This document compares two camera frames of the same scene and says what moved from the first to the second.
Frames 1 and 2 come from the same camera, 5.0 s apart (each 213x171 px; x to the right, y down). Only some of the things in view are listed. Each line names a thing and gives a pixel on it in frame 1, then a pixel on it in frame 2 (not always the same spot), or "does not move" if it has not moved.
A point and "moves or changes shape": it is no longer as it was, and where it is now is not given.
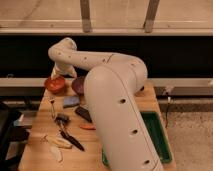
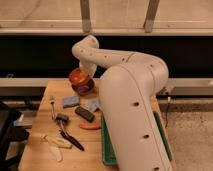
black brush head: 62,119 does not move
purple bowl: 78,85 does not move
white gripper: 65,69 to 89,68
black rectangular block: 84,113 does not move
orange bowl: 55,84 moves or changes shape
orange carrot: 88,126 does not move
